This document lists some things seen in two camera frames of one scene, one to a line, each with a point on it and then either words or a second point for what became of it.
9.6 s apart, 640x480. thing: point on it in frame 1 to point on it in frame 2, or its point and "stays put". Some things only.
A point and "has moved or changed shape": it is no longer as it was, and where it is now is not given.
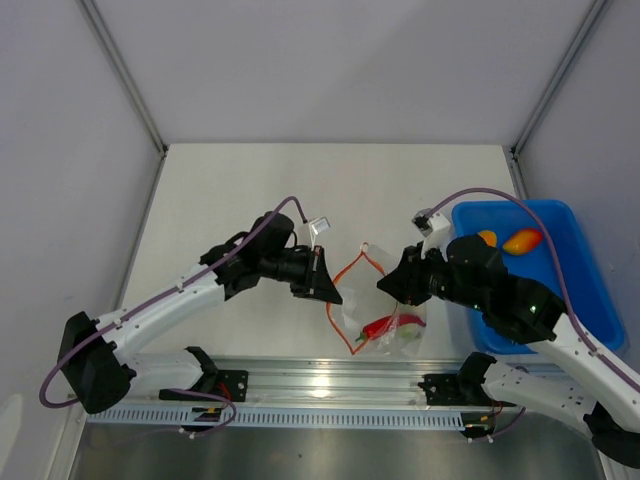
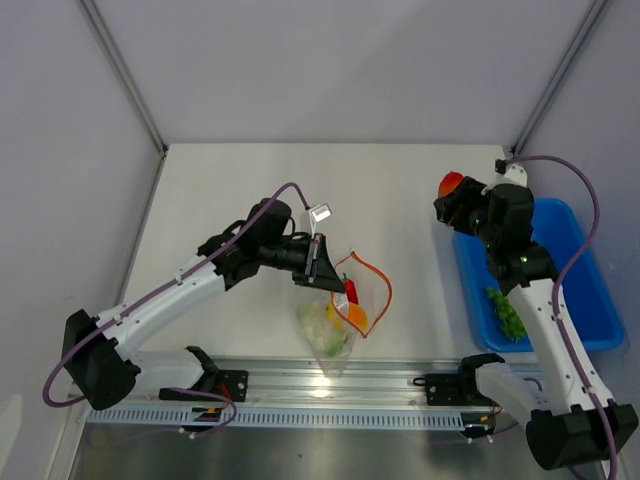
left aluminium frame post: x=126 y=74 stays put
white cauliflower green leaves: x=410 y=332 to x=325 y=332
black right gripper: x=403 y=282 to x=468 y=194
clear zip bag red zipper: x=370 y=322 to x=334 y=321
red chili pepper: x=381 y=327 to x=350 y=289
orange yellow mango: x=489 y=237 has moved or changed shape
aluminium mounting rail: x=295 y=384 stays put
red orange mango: x=523 y=242 has moved or changed shape
